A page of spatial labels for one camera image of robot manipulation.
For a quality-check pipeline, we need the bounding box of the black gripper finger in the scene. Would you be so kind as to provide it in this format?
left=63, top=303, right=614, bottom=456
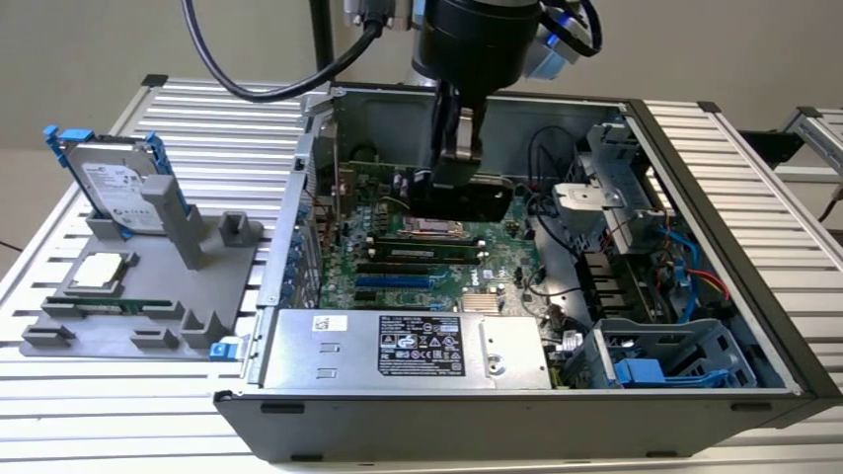
left=430, top=81, right=464, bottom=172
left=458, top=92, right=490, bottom=167

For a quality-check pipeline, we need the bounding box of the green graphics card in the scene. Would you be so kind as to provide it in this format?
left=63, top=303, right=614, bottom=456
left=309, top=91, right=516, bottom=224

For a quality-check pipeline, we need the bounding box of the CPU socket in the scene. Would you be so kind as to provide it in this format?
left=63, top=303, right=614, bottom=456
left=397, top=215, right=471, bottom=238

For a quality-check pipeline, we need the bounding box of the grey metal drive bay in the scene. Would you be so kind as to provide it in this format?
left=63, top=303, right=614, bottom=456
left=552, top=122, right=678, bottom=254

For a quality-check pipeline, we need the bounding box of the black upright pole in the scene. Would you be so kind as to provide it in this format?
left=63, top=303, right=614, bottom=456
left=308, top=0, right=339, bottom=75

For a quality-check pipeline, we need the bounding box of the green motherboard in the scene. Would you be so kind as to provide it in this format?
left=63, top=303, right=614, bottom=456
left=313, top=172, right=550, bottom=317

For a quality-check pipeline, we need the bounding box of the black RAM slot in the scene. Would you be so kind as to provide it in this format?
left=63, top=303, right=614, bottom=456
left=368, top=235, right=483, bottom=248

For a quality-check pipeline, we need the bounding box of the RAM stick with white label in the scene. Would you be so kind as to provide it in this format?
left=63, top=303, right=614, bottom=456
left=372, top=245, right=480, bottom=262

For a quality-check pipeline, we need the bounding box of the black expansion slot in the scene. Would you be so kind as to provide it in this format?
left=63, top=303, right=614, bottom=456
left=357, top=261, right=464, bottom=278

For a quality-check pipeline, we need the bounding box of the blue expansion slot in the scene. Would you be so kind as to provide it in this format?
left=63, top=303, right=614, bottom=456
left=355, top=274, right=435, bottom=290

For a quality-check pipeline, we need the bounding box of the silver chipset heat sink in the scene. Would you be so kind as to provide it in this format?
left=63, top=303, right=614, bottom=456
left=460, top=293, right=506, bottom=315

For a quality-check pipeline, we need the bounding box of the grey metal disk bay cage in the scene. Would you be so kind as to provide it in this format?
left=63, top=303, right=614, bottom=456
left=570, top=315, right=759, bottom=391

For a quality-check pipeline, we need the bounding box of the silver power supply unit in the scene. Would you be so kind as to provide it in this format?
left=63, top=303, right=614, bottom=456
left=260, top=308, right=554, bottom=391

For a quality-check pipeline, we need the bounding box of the hard disk in blue carrier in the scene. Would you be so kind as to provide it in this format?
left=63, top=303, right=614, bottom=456
left=40, top=126, right=203, bottom=242

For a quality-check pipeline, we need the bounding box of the blue plastic disk bay latch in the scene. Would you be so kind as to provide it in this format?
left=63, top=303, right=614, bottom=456
left=614, top=357, right=732, bottom=389

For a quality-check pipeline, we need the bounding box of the grey parts rack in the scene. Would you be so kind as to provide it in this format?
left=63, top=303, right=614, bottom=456
left=17, top=173, right=272, bottom=364

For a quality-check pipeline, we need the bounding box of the blue case latch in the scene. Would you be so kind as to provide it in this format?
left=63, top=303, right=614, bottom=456
left=208, top=335, right=249, bottom=364

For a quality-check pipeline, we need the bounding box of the open black PC case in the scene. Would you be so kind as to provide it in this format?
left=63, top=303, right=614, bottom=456
left=211, top=79, right=843, bottom=465

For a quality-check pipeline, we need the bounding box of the silver CPU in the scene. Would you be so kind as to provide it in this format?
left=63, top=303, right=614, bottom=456
left=68, top=255, right=132, bottom=290

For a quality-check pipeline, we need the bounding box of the green RAM stick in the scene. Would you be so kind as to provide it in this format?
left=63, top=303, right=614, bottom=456
left=47, top=297, right=173, bottom=317

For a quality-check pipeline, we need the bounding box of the long black looped wire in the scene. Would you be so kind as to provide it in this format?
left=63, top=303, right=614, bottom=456
left=528, top=125, right=582, bottom=199

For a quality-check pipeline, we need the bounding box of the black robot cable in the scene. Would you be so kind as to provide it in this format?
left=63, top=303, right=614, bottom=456
left=179, top=0, right=396, bottom=104

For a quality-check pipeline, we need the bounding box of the blue wire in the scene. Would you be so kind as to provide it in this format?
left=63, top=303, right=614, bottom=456
left=656, top=221, right=714, bottom=323

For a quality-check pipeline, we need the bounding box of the red wire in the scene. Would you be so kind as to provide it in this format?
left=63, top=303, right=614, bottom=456
left=687, top=269, right=731, bottom=301

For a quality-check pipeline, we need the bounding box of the aluminium frame table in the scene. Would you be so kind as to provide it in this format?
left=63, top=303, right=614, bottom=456
left=735, top=105, right=843, bottom=223

